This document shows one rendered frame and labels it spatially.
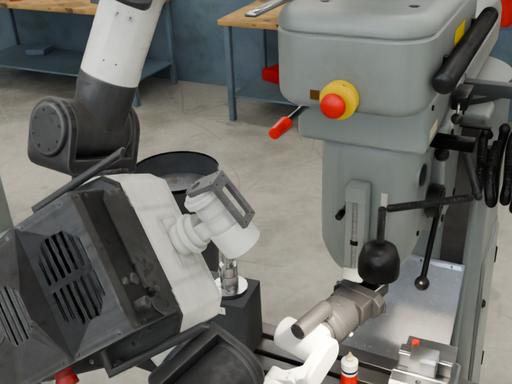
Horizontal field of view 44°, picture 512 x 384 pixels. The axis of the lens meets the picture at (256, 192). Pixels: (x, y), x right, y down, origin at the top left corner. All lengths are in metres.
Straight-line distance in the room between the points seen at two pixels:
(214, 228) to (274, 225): 3.10
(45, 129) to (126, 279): 0.28
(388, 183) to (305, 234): 2.75
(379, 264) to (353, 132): 0.24
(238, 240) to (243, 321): 0.68
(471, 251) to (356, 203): 0.67
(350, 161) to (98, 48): 0.52
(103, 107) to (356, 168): 0.50
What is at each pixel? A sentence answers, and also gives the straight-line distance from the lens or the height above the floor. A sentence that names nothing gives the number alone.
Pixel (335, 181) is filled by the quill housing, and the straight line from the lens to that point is 1.26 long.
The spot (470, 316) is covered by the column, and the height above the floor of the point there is 0.91.
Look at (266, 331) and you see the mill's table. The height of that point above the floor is 0.94.
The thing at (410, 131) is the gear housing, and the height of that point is 1.68.
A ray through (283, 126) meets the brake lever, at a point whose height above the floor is 1.71.
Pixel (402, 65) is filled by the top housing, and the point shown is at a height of 1.82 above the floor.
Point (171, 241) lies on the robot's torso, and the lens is 0.98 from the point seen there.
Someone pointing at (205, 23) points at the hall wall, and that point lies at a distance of 6.40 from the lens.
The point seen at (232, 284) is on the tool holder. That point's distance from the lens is 1.62.
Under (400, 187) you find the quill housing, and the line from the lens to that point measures 1.23.
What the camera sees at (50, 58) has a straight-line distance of 7.18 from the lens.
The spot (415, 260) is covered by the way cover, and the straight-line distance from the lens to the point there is 1.84.
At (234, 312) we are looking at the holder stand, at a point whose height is 1.11.
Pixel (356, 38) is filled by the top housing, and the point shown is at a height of 1.86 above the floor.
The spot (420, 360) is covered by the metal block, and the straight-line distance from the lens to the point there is 1.53.
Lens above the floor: 2.12
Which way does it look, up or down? 29 degrees down
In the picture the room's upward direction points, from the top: 3 degrees counter-clockwise
